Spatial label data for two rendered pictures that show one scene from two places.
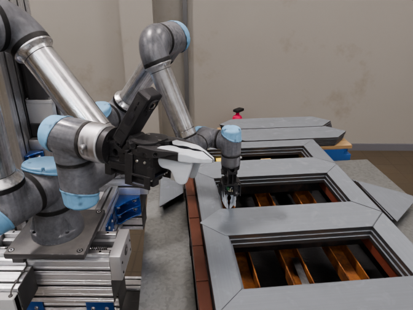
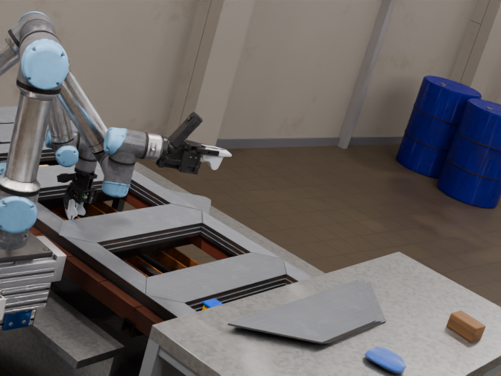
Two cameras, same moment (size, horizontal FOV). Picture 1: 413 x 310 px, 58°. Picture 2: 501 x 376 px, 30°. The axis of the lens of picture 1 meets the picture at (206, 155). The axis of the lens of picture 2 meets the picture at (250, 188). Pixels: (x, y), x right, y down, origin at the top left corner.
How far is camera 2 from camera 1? 2.30 m
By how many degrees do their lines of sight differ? 45
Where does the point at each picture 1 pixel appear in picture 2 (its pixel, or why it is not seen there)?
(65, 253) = (37, 253)
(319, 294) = (201, 271)
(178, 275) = not seen: hidden behind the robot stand
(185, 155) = (222, 152)
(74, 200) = (124, 189)
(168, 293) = (48, 310)
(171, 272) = not seen: hidden behind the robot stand
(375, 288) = (232, 263)
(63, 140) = (136, 145)
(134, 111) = (191, 127)
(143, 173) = (193, 165)
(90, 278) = (33, 283)
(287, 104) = not seen: outside the picture
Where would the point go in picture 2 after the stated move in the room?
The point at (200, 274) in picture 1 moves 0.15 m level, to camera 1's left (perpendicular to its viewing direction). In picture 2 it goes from (96, 277) to (59, 282)
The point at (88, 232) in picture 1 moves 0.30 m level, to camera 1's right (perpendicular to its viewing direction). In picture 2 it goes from (31, 237) to (112, 228)
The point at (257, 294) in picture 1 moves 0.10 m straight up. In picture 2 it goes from (160, 278) to (167, 252)
